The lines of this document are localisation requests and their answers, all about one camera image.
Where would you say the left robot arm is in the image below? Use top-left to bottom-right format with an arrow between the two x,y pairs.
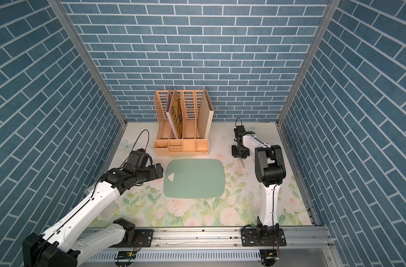
22,163 -> 163,267

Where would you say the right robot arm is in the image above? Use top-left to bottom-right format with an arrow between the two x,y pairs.
231,125 -> 286,239

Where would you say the aluminium mounting rail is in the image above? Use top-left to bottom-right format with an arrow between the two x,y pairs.
84,226 -> 341,267

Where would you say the book in organizer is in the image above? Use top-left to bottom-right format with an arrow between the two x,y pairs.
166,90 -> 183,139

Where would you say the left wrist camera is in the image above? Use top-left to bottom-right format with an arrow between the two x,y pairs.
125,149 -> 153,168

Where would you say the wooden file organizer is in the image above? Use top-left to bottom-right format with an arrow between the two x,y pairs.
154,88 -> 214,157

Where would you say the green cutting board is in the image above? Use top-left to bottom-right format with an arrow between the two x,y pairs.
163,159 -> 225,199

